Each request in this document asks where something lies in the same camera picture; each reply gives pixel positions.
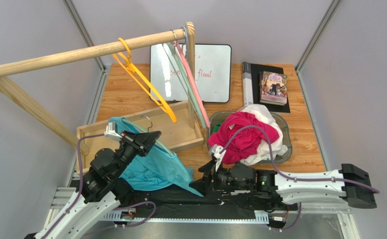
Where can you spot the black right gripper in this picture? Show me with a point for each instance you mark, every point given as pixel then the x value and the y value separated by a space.
pixel 211 172

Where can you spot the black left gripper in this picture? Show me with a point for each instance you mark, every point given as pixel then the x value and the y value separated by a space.
pixel 142 142

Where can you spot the light blue t shirt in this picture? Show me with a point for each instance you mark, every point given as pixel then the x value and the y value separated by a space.
pixel 161 168

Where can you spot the magenta t shirt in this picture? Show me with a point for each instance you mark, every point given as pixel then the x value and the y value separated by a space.
pixel 250 145

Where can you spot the pink hanger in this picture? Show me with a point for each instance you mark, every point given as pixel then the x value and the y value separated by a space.
pixel 203 115

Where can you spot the yellow plastic hanger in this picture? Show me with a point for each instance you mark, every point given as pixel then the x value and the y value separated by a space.
pixel 125 62

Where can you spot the pale green hanger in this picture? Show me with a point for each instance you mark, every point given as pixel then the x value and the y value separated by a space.
pixel 183 79

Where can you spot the light blue wire hanger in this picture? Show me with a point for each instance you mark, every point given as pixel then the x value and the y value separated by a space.
pixel 186 44

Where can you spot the green t shirt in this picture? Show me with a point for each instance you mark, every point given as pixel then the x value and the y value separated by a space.
pixel 216 127

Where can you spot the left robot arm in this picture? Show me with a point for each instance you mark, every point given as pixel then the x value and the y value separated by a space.
pixel 101 188

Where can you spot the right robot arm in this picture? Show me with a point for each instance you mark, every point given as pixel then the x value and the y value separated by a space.
pixel 350 184

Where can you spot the wooden clothes rack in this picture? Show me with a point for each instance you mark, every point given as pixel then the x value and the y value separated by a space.
pixel 15 93

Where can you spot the clear blue plastic tub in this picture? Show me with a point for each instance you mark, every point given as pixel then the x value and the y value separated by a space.
pixel 281 122

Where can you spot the white board with red writing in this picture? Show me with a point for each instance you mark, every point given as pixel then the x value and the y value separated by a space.
pixel 212 73

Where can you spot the illustrated paperback book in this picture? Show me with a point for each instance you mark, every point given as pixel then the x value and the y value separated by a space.
pixel 273 88

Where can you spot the black binder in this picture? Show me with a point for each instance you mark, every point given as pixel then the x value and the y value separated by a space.
pixel 256 84

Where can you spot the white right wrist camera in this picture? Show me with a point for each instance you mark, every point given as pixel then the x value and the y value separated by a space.
pixel 217 152

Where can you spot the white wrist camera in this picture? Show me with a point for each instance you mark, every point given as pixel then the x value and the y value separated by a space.
pixel 217 152
pixel 111 132

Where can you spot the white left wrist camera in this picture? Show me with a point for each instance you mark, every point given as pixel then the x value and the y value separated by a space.
pixel 111 132

